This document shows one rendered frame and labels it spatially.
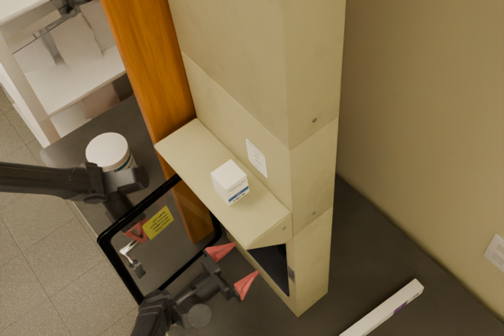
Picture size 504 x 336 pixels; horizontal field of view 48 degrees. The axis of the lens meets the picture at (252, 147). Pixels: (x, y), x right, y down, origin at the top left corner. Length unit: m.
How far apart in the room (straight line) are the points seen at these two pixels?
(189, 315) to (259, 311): 0.36
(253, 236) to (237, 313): 0.58
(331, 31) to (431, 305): 1.02
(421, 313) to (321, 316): 0.27
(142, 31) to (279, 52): 0.40
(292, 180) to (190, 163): 0.27
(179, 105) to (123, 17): 0.29
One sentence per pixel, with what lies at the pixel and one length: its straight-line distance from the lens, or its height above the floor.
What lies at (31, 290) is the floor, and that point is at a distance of 2.95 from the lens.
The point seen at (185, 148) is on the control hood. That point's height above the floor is 1.51.
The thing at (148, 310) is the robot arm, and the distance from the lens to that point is 1.35.
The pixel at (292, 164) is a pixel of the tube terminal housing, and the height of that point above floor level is 1.67.
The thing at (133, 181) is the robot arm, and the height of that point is 1.41.
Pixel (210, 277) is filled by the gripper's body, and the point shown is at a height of 1.20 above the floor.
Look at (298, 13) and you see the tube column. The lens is 0.74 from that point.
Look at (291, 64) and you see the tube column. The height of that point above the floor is 1.90.
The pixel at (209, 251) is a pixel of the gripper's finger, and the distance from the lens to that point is 1.42.
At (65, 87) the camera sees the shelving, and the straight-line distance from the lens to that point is 2.29.
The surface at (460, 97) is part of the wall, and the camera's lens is 1.26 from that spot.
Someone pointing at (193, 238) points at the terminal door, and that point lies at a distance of 1.57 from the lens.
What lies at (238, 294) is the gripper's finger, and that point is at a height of 1.18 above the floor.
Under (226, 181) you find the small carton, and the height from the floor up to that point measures 1.57.
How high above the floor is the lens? 2.46
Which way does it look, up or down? 53 degrees down
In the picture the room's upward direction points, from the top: 8 degrees counter-clockwise
